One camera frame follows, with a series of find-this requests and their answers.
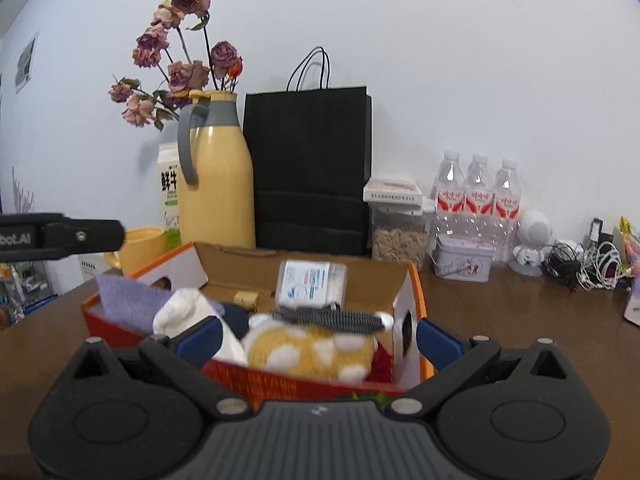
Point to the navy blue pouch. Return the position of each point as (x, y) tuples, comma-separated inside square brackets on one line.
[(236, 318)]

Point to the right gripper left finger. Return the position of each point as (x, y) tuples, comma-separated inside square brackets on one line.
[(180, 359)]

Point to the colourful snack packet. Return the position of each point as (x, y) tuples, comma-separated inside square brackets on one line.
[(631, 244)]

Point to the small yellow block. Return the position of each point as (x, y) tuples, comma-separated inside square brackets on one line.
[(246, 299)]

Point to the black charger adapter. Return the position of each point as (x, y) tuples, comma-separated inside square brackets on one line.
[(597, 235)]

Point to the yellow thermos jug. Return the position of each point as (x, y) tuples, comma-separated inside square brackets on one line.
[(215, 180)]

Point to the white robot figurine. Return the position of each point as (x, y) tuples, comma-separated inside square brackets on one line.
[(533, 232)]

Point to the purple tissue box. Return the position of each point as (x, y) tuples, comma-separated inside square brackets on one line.
[(632, 310)]

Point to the white flat box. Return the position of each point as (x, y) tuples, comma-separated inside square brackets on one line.
[(392, 191)]

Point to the small grey tin box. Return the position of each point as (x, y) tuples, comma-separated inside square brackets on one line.
[(457, 258)]

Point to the left water bottle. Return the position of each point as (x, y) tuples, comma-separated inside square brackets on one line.
[(449, 195)]

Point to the white tissue pack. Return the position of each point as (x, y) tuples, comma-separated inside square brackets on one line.
[(310, 284)]

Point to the middle water bottle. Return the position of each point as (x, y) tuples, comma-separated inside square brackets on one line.
[(479, 197)]

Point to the right water bottle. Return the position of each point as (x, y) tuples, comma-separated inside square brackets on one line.
[(507, 204)]

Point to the red artificial rose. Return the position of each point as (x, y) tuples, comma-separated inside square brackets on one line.
[(382, 366)]

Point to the white and yellow plush toy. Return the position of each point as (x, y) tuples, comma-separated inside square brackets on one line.
[(308, 352)]

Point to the yellow ceramic mug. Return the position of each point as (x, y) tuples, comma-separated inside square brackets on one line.
[(141, 247)]

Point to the dried pink flower bouquet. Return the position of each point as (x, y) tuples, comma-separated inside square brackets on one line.
[(176, 44)]

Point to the wire storage rack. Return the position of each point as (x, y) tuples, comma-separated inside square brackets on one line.
[(25, 288)]

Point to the white milk carton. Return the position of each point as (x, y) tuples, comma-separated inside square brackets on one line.
[(168, 171)]

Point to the white cloth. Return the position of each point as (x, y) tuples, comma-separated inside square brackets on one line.
[(186, 308)]

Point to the purple knitted cloth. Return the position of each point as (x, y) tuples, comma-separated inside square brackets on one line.
[(130, 303)]

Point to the clear snack container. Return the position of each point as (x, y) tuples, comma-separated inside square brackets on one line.
[(399, 235)]

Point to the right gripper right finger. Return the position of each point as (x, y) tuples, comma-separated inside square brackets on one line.
[(459, 363)]

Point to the water bottle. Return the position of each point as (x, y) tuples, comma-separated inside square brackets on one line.
[(507, 204), (479, 197), (449, 195)]

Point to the black paper bag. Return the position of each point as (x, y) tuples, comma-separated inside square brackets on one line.
[(311, 149)]

